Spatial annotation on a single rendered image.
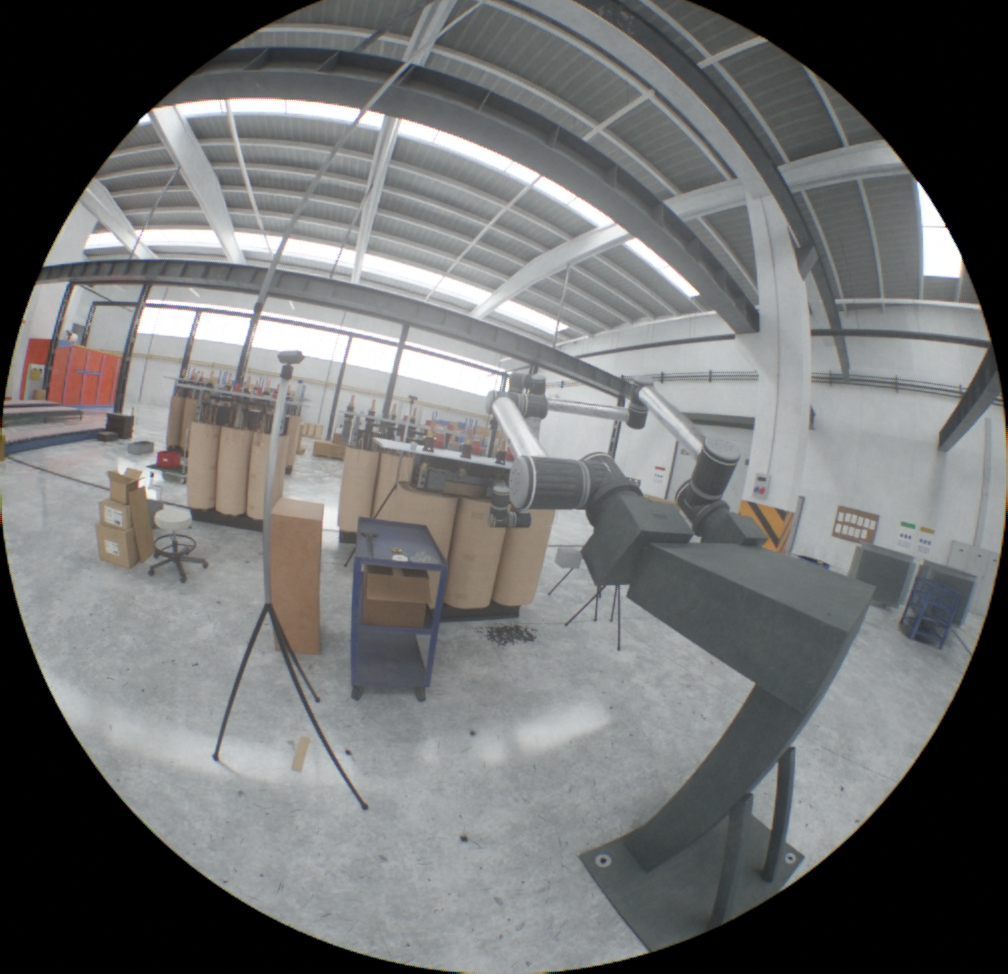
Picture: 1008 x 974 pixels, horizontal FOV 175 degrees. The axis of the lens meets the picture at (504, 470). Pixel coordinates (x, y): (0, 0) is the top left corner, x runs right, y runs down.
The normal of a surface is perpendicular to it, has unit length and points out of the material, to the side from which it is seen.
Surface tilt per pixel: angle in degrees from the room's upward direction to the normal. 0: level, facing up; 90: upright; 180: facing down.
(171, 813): 0
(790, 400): 90
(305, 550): 90
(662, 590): 90
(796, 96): 174
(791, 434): 90
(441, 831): 0
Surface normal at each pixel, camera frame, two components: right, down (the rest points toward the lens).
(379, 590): 0.35, -0.81
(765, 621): -0.92, -0.17
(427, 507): 0.46, 0.16
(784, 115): -0.15, 0.99
